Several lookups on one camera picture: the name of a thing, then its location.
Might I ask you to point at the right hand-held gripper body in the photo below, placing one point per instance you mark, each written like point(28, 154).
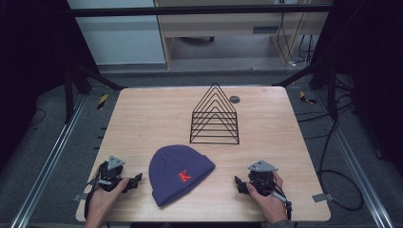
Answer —
point(261, 177)

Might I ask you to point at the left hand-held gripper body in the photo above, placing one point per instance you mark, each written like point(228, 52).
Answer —
point(111, 177)

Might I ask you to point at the purple knit beanie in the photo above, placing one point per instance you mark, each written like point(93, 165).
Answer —
point(177, 175)

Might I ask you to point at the person's left hand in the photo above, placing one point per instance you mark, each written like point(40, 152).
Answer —
point(104, 202)

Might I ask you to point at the person's right hand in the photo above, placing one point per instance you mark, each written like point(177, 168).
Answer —
point(268, 204)

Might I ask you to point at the yellow black hazard tape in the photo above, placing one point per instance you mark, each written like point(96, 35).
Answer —
point(305, 97)
point(102, 102)

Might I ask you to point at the grey round table grommet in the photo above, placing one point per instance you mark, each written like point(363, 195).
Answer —
point(234, 99)

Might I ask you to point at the black metal stand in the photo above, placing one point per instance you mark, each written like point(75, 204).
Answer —
point(68, 95)
point(331, 91)

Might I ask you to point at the white cabinet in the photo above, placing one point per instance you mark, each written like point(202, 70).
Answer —
point(120, 38)

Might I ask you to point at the black curtain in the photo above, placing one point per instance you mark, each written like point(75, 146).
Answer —
point(28, 63)
point(370, 63)

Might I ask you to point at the light wooden desk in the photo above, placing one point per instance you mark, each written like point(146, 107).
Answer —
point(221, 27)

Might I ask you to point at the grey metal table bracket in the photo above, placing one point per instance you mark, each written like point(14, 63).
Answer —
point(322, 197)
point(79, 197)

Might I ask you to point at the aluminium floor rail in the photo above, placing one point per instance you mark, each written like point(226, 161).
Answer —
point(355, 164)
point(44, 164)

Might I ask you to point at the black horizontal frame bar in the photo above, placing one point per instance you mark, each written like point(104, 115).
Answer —
point(196, 10)

